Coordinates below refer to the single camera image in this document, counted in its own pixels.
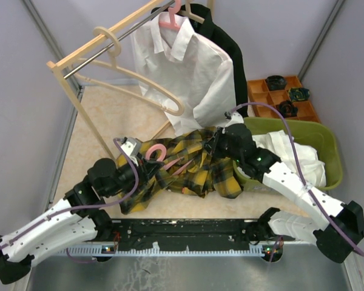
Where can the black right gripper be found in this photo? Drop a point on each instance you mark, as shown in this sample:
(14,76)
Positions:
(213,144)

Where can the dark rolled sock top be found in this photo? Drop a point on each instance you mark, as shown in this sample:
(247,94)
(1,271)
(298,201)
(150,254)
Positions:
(276,82)

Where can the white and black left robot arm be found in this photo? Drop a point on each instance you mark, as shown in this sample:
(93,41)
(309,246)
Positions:
(77,217)

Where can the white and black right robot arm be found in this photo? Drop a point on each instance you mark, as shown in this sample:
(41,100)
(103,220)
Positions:
(334,227)

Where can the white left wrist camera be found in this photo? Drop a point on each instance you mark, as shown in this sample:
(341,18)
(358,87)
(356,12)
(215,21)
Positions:
(131,146)

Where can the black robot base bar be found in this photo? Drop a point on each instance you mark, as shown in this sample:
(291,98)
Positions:
(190,237)

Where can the green patterned rolled sock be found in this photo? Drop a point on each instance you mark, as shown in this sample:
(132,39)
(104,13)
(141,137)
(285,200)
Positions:
(298,94)

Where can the green plastic laundry basket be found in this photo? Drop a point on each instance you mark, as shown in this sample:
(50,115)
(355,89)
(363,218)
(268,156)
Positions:
(306,133)

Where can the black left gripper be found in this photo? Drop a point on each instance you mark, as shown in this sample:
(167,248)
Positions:
(151,167)

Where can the pink hanger on rack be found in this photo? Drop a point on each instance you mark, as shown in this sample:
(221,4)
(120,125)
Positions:
(172,11)

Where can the dark rolled sock middle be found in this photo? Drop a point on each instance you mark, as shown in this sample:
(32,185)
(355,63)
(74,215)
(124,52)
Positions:
(287,109)

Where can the dark rolled sock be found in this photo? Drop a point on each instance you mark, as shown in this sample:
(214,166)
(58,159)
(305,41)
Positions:
(276,82)
(287,109)

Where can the wooden clothes rack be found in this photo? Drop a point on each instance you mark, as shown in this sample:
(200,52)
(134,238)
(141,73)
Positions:
(97,49)

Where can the orange compartment tray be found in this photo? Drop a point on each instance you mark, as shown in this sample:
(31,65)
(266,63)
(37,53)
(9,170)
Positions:
(286,94)

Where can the beige wooden hanger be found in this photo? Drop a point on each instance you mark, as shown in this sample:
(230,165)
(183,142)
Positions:
(112,65)

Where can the pink plastic hanger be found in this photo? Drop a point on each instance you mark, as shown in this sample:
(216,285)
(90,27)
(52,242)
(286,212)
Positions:
(157,151)

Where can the beige hanger under black garment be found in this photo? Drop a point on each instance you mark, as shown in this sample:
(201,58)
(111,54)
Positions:
(187,12)

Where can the black garment on rack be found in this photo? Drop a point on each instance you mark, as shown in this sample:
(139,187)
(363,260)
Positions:
(215,34)

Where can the white collared shirt on rack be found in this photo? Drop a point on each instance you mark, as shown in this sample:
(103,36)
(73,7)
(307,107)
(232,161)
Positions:
(197,71)

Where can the yellow black plaid shirt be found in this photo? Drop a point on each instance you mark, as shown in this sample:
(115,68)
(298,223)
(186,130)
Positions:
(196,172)

